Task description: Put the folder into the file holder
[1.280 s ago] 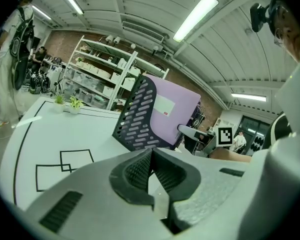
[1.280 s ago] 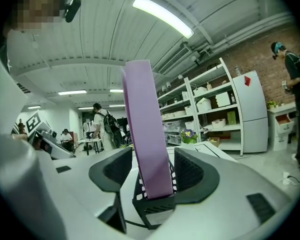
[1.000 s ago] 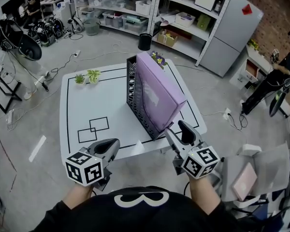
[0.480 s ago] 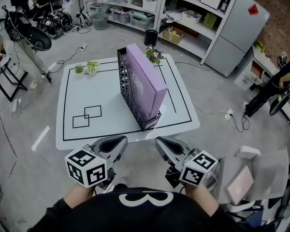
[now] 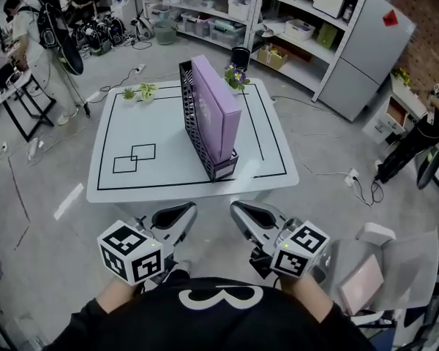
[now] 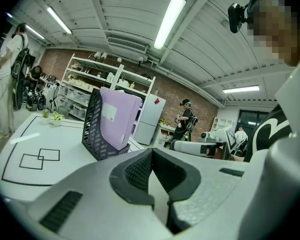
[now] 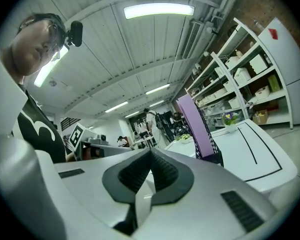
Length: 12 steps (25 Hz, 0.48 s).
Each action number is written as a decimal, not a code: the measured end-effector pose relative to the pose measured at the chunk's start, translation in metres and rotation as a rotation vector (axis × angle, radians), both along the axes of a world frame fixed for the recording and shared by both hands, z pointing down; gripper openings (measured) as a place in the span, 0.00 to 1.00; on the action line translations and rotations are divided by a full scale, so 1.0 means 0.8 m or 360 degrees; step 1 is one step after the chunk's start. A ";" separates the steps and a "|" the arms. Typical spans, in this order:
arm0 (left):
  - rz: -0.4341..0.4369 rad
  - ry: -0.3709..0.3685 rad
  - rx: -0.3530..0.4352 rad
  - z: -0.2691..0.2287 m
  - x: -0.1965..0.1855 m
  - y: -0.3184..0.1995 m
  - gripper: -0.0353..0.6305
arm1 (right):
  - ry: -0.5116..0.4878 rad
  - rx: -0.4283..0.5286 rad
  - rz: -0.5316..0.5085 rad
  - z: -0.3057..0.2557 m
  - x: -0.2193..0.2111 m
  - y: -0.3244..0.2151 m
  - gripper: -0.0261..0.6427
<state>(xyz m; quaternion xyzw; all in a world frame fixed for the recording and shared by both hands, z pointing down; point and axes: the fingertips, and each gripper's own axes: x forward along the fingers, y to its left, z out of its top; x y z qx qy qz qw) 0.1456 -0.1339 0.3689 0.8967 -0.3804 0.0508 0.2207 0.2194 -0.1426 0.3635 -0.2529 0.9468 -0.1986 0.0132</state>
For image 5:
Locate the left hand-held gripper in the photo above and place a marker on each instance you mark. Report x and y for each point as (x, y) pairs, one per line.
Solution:
(130, 254)

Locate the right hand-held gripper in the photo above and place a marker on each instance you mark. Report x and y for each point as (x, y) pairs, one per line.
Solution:
(300, 251)

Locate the black mesh file holder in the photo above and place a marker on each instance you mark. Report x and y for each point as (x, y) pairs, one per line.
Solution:
(225, 170)

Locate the purple file box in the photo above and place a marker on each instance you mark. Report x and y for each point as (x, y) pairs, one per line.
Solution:
(212, 97)

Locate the person's left forearm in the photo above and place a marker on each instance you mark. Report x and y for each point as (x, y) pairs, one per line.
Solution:
(117, 294)

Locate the person's right forearm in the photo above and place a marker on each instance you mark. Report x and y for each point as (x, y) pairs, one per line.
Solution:
(307, 298)

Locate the pink flat box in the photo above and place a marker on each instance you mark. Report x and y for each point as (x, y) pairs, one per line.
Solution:
(360, 283)

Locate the green box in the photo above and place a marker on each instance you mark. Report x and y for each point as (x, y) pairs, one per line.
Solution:
(326, 35)

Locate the white box appliance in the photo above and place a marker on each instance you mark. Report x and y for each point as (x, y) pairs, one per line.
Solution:
(328, 2)

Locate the person's white shoe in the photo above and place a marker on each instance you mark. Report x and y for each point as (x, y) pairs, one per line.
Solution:
(183, 265)

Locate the white power strip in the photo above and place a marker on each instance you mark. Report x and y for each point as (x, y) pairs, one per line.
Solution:
(352, 177)
(140, 68)

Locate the person's black printed shirt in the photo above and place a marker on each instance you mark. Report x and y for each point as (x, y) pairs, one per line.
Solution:
(205, 327)

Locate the small variegated potted plant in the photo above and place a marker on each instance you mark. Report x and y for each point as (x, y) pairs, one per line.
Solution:
(147, 91)

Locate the small spiky green potted plant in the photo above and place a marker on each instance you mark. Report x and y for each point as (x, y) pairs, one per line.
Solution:
(128, 94)

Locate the purple flower potted plant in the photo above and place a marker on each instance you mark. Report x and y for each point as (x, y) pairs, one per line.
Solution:
(237, 77)

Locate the white drawer desk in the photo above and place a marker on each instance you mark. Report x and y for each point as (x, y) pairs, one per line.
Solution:
(380, 126)

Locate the black waste bin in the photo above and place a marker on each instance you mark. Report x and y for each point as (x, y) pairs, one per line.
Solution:
(240, 57)

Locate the grey-green bucket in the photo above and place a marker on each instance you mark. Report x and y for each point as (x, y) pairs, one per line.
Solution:
(165, 33)

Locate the teal lid storage bin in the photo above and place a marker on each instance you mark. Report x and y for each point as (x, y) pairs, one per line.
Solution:
(227, 32)

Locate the white slotted storage basket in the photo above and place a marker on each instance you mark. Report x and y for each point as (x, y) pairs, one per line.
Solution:
(299, 30)

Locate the clear storage bin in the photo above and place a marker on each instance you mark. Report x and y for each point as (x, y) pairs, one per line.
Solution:
(195, 24)

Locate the grey two-door cabinet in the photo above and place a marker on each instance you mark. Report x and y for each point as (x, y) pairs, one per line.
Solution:
(366, 49)

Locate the pile of black equipment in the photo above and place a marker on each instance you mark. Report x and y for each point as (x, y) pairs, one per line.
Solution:
(97, 35)

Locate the yellow flower plant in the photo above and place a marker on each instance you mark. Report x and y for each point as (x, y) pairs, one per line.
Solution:
(401, 75)

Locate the white shelf with baskets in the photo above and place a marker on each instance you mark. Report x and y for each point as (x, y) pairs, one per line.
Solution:
(358, 24)

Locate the red diamond sticker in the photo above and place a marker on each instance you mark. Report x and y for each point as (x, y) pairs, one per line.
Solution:
(390, 18)

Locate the grey office chair white frame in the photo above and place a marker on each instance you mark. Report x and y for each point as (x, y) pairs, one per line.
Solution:
(406, 265)

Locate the black frame side table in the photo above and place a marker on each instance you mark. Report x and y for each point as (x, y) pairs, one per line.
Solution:
(18, 97)

